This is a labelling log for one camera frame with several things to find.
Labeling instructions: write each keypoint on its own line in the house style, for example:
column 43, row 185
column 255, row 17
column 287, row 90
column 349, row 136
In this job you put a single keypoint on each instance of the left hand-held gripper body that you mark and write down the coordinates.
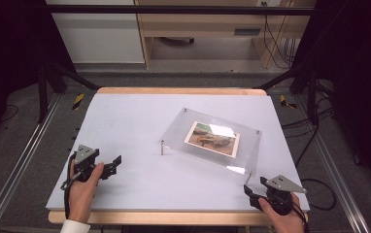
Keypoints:
column 84, row 160

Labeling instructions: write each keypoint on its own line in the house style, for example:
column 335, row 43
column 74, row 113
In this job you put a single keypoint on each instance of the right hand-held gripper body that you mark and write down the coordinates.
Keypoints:
column 282, row 197

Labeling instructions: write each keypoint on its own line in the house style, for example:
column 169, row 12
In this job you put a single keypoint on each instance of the boat painting print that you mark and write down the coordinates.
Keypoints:
column 212, row 142

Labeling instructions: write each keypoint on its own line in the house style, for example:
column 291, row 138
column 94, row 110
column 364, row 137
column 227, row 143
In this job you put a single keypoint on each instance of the clear acrylic photo frame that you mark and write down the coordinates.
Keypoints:
column 180, row 132

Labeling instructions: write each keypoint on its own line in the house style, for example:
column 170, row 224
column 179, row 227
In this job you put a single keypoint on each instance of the person's right hand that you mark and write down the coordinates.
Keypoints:
column 285, row 223

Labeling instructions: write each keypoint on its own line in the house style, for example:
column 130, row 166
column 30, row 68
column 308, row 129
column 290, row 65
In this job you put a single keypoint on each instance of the person's left hand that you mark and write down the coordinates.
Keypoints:
column 81, row 197

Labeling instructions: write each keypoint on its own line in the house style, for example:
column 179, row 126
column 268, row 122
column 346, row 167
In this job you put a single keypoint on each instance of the white table board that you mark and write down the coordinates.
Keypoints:
column 125, row 129

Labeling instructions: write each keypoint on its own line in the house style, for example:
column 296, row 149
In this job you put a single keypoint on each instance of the black yellow floor tape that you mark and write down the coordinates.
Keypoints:
column 283, row 100
column 78, row 101

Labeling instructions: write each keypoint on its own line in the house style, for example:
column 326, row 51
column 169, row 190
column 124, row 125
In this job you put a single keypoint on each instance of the black metal stand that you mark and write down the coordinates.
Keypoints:
column 42, row 97
column 312, row 97

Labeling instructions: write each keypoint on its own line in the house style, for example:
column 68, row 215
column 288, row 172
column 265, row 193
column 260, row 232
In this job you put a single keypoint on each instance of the wooden table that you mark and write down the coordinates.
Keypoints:
column 174, row 218

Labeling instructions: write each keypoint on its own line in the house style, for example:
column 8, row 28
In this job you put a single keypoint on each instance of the white cabinet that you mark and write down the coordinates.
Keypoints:
column 99, row 39

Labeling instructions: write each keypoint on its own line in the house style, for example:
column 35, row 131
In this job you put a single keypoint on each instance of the black curtain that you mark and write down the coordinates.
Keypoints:
column 361, row 64
column 5, row 48

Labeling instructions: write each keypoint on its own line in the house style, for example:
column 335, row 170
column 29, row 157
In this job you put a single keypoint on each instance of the black metal crossbar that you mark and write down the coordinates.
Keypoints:
column 174, row 10

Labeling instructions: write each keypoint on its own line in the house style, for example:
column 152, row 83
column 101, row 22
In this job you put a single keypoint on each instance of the wooden desk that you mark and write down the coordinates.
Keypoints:
column 199, row 22

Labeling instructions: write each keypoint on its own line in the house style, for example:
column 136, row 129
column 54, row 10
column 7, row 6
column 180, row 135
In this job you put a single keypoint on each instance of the aluminium floor rail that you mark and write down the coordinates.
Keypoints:
column 21, row 161
column 328, row 161

